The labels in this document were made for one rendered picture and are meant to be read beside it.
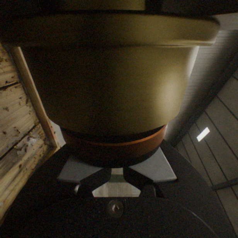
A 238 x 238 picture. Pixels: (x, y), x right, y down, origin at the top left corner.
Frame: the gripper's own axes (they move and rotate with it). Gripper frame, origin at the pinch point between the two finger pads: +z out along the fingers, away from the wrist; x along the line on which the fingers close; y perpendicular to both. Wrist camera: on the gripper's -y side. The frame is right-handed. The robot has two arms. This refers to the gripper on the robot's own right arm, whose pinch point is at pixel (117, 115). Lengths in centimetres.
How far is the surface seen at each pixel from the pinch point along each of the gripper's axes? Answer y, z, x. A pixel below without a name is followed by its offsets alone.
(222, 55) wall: 20, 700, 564
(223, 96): 240, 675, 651
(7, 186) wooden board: 14.7, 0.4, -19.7
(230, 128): 385, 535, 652
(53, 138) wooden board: 14.7, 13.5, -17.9
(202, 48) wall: -13, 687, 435
